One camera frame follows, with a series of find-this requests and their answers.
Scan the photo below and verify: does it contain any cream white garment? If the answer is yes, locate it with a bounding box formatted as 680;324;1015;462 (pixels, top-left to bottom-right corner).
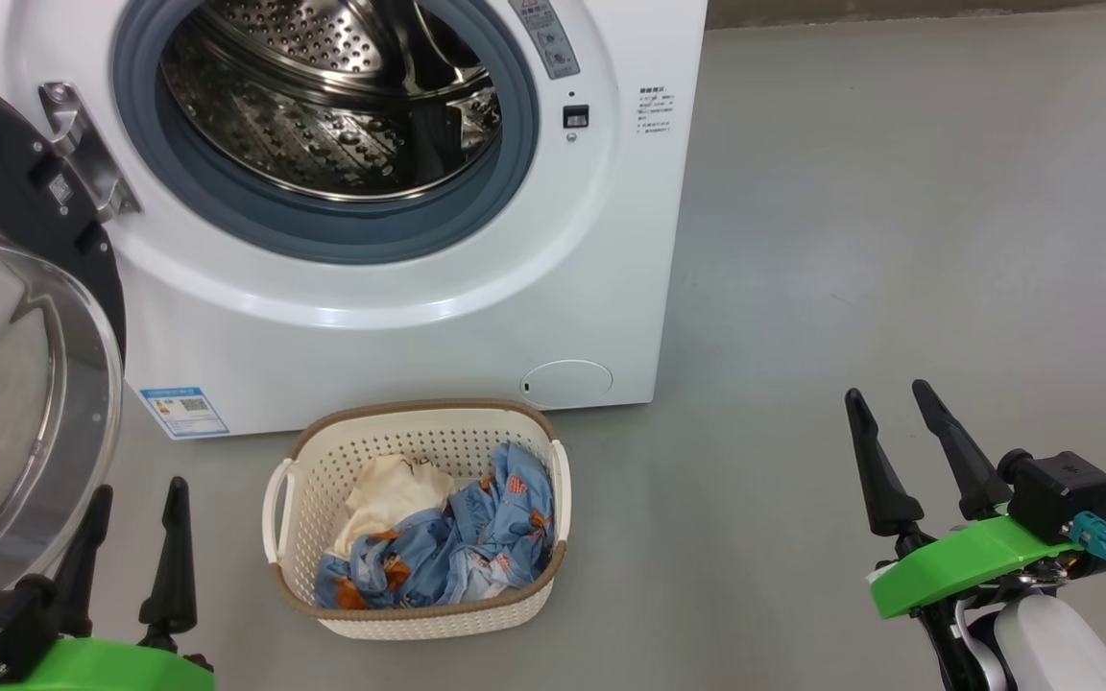
334;454;458;558

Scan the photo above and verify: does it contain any white front-load washing machine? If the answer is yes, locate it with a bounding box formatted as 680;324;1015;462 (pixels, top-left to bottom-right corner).
0;0;708;441

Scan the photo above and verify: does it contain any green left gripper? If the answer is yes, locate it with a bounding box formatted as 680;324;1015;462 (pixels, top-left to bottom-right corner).
0;477;218;691

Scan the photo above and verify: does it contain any blue patterned garment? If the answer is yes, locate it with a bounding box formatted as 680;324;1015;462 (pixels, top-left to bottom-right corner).
315;441;556;610

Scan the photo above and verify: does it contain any grey rubber door gasket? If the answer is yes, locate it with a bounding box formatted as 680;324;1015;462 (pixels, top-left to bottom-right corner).
111;0;541;266

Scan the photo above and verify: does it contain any cream perforated laundry basket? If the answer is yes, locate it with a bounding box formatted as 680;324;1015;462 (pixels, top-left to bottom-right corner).
262;398;573;641

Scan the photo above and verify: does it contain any grey warning label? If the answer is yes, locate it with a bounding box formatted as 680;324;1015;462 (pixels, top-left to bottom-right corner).
507;0;581;80

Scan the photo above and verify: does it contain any metal door hinge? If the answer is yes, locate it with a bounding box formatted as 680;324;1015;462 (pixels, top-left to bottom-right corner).
38;82;143;224

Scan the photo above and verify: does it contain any round white filter cover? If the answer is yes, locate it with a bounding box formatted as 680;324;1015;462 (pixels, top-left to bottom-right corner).
521;360;613;408

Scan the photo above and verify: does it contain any blue white energy label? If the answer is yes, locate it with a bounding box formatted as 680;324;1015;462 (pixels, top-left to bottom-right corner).
140;386;229;441

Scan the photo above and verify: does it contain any washing machine glass door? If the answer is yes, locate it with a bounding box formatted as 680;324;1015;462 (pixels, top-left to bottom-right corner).
0;62;127;601

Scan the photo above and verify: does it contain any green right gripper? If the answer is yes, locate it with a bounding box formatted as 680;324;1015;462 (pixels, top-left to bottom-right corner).
845;379;1087;620

